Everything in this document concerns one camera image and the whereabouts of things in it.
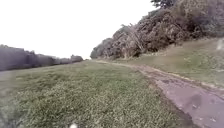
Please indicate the wide grass field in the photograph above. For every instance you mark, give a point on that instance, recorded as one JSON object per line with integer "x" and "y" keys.
{"x": 83, "y": 96}

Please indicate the wood of trees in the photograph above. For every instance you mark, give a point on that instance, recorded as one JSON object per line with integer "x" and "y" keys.
{"x": 160, "y": 33}

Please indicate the robot's own part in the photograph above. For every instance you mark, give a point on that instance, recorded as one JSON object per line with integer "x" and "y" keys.
{"x": 73, "y": 126}

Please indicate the pale path edge kerb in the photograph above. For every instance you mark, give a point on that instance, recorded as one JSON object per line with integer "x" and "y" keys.
{"x": 186, "y": 79}

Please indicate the grass verge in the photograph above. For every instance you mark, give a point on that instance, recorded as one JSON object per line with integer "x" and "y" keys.
{"x": 195, "y": 60}

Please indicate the grey gravel path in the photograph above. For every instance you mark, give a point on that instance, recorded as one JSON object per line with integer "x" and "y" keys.
{"x": 200, "y": 101}

